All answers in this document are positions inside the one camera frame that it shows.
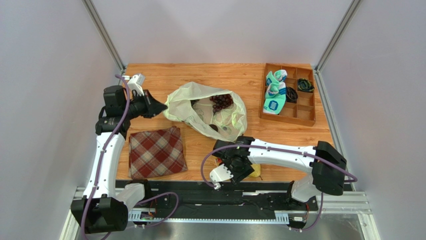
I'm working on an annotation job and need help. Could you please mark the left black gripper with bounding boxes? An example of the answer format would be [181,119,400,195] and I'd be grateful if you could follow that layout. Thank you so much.
[122,89,168,121]

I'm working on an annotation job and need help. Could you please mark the dark fake plum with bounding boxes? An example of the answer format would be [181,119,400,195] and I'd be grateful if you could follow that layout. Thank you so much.
[209,124,219,132]

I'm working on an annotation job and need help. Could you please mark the white plastic bag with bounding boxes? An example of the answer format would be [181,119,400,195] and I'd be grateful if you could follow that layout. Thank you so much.
[163,81,248,142]

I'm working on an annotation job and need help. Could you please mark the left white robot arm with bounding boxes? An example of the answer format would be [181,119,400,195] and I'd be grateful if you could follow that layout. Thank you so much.
[70,85,167,236]

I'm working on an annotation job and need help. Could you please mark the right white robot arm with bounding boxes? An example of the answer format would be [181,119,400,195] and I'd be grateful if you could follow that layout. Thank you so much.
[209,136,347,203]

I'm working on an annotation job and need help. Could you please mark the dark fake grapes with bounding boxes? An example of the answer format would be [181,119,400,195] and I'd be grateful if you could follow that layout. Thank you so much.
[209,94,234,113]

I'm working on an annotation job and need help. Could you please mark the red plaid cloth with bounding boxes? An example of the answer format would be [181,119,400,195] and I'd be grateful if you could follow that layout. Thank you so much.
[128,126,188,180]

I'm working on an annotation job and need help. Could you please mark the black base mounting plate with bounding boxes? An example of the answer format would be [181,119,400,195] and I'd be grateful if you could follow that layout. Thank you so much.
[142,181,320,220]

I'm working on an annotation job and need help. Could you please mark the brown wooden organizer tray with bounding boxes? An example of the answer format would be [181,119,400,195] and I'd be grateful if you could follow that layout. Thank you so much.
[259,63,316,127]

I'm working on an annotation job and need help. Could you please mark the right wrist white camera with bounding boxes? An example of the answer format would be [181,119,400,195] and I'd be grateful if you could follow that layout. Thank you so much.
[209,164,234,190]

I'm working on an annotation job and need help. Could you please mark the wrist white camera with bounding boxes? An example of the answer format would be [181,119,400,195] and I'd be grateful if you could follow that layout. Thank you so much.
[209,164,234,190]
[122,73,146,97]

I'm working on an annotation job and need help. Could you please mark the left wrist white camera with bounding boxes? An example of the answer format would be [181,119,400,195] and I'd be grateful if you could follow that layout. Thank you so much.
[122,73,146,97]

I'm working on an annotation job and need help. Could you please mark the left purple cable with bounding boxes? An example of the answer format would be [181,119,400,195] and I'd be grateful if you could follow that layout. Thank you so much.
[79,73,180,240]

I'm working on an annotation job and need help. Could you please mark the black green coiled cable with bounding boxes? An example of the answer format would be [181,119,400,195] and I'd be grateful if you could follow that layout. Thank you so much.
[297,78,315,93]

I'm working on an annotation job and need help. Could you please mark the aluminium frame rail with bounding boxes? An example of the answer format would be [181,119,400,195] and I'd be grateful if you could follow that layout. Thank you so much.
[59,186,380,240]

